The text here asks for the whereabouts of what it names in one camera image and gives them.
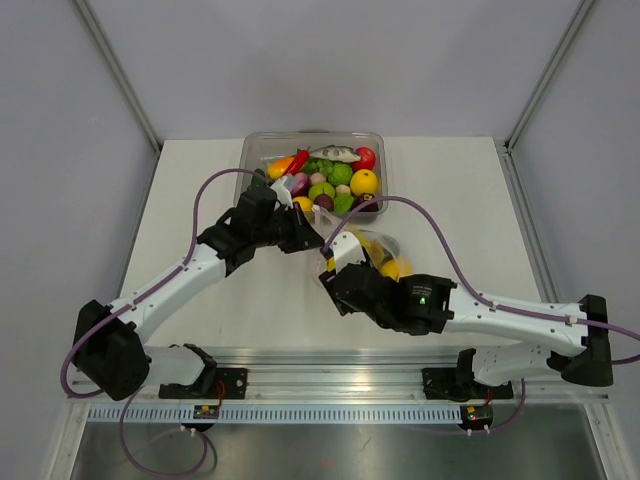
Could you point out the grey toy fish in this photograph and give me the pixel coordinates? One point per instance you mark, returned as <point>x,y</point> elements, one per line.
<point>336,153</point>

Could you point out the red toy tomato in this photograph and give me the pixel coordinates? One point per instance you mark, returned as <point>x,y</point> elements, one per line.
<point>366,159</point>

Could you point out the dark red toy apple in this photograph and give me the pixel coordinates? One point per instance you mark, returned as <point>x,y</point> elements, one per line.
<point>368,202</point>

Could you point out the white slotted cable duct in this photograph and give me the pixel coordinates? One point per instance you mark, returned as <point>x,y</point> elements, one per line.
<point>278,414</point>

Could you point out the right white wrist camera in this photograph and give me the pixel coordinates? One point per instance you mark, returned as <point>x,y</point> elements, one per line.
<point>346,250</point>

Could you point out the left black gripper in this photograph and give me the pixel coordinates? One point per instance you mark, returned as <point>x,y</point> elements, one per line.
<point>304,234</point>

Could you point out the clear zip top bag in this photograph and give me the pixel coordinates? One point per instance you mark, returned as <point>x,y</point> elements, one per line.
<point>379,248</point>

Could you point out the clear plastic food container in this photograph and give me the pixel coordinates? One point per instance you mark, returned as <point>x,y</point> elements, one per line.
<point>269,154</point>

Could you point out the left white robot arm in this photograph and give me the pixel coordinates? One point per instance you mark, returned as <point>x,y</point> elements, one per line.
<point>109,339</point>

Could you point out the purple toy onion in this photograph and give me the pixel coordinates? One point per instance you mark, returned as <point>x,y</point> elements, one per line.
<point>301,186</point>

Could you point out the yellow toy lemon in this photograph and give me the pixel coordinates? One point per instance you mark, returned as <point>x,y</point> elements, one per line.
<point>305,203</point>

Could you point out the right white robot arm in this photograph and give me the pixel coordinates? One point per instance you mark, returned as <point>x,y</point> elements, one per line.
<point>571,339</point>

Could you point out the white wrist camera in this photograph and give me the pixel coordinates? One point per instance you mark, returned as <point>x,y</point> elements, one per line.
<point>346,250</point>
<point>282,188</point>

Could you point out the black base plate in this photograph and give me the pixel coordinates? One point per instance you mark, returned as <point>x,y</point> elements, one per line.
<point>220,382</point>
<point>440,383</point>

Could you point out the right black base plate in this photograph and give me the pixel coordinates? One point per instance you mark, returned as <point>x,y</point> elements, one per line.
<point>440,383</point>

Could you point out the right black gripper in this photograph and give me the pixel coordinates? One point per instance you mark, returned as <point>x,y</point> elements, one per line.
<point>342,306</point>

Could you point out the aluminium mounting rail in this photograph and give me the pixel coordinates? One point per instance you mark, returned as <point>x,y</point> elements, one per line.
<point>374,375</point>

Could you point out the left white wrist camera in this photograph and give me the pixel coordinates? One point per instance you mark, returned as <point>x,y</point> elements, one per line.
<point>282,188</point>

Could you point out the red toy chili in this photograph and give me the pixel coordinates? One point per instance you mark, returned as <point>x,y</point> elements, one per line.
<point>298,162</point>

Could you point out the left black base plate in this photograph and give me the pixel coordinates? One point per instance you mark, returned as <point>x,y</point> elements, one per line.
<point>220,382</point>

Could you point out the orange toy citrus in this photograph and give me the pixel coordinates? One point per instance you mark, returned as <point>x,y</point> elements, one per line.
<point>363,181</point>

